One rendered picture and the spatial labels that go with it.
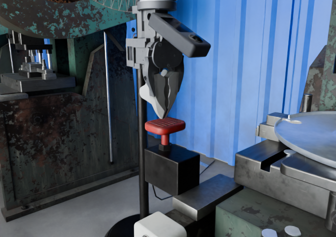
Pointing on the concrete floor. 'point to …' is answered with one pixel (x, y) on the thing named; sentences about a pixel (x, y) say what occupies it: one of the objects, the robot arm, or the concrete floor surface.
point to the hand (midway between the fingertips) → (165, 112)
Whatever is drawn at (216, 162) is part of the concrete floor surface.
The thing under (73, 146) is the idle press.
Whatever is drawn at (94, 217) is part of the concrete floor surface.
